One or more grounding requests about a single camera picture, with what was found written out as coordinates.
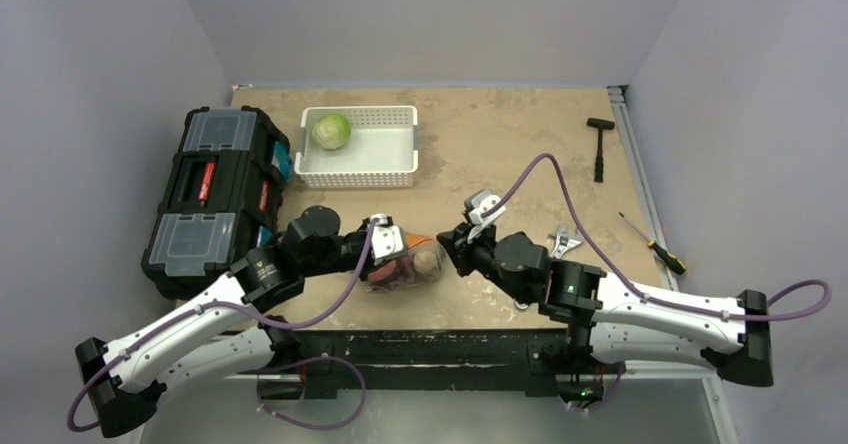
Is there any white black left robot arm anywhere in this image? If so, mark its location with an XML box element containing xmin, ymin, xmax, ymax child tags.
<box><xmin>66</xmin><ymin>206</ymin><xmax>407</xmax><ymax>438</ymax></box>

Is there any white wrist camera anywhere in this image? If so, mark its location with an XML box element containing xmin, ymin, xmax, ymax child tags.
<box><xmin>464</xmin><ymin>189</ymin><xmax>506</xmax><ymax>243</ymax></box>
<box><xmin>368</xmin><ymin>213</ymin><xmax>409</xmax><ymax>266</ymax></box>

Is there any white plastic basket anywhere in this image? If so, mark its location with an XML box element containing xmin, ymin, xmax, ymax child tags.
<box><xmin>294</xmin><ymin>105</ymin><xmax>419</xmax><ymax>189</ymax></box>

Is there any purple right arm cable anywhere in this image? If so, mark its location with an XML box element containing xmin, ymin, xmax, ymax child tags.
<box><xmin>490</xmin><ymin>153</ymin><xmax>832</xmax><ymax>324</ymax></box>

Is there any red adjustable wrench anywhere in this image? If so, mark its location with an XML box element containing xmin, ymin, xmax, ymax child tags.
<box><xmin>515</xmin><ymin>224</ymin><xmax>586</xmax><ymax>311</ymax></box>

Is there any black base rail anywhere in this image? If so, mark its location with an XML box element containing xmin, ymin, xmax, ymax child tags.
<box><xmin>233</xmin><ymin>328</ymin><xmax>631</xmax><ymax>401</ymax></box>

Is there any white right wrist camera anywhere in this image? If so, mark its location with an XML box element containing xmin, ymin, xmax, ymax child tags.
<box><xmin>464</xmin><ymin>189</ymin><xmax>506</xmax><ymax>243</ymax></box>

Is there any pink peach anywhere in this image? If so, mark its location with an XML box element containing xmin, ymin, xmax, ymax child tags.
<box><xmin>367</xmin><ymin>261</ymin><xmax>404</xmax><ymax>288</ymax></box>

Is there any black hammer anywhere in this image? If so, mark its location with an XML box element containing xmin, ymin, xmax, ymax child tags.
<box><xmin>586</xmin><ymin>117</ymin><xmax>616</xmax><ymax>183</ymax></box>

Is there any beige garlic bulb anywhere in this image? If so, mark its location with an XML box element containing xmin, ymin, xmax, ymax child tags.
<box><xmin>413</xmin><ymin>251</ymin><xmax>442</xmax><ymax>276</ymax></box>

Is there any yellow black screwdriver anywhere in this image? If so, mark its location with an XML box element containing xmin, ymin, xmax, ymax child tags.
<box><xmin>618</xmin><ymin>212</ymin><xmax>687</xmax><ymax>276</ymax></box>

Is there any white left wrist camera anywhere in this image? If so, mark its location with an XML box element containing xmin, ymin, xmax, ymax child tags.
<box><xmin>368</xmin><ymin>213</ymin><xmax>409</xmax><ymax>266</ymax></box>

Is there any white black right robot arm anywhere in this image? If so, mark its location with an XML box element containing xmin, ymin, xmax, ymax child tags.
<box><xmin>437</xmin><ymin>223</ymin><xmax>774</xmax><ymax>388</ymax></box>

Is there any green cabbage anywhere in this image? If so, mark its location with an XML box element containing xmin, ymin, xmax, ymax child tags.
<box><xmin>311</xmin><ymin>113</ymin><xmax>352</xmax><ymax>151</ymax></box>

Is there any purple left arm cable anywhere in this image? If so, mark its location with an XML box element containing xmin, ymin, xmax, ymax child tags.
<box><xmin>66</xmin><ymin>215</ymin><xmax>393</xmax><ymax>432</ymax></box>

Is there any clear zip top bag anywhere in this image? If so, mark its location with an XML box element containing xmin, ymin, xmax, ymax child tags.
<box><xmin>364</xmin><ymin>236</ymin><xmax>447</xmax><ymax>292</ymax></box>

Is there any black toolbox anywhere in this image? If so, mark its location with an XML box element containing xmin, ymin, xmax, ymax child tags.
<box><xmin>141</xmin><ymin>106</ymin><xmax>293</xmax><ymax>300</ymax></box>

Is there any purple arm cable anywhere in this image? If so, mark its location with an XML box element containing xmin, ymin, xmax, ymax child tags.
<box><xmin>490</xmin><ymin>153</ymin><xmax>832</xmax><ymax>324</ymax></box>
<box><xmin>66</xmin><ymin>215</ymin><xmax>393</xmax><ymax>432</ymax></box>

